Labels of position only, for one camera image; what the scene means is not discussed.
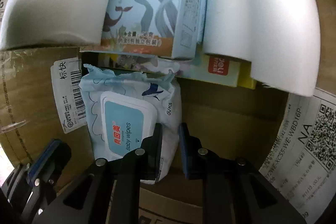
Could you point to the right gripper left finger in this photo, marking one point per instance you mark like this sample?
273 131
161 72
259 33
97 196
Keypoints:
117 182

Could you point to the white paper roll right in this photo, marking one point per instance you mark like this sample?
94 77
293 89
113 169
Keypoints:
280 38

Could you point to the brown cardboard box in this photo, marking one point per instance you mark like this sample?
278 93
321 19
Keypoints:
236 123

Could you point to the yellow-green deli box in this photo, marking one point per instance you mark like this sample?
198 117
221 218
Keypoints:
210 69

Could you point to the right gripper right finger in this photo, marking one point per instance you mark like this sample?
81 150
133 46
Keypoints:
226 196

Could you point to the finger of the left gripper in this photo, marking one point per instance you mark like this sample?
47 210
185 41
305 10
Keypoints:
44 174

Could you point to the light blue seaweed box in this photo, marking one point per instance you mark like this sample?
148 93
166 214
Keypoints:
163 28

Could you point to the baby wipes pack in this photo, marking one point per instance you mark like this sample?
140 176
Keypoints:
122 110

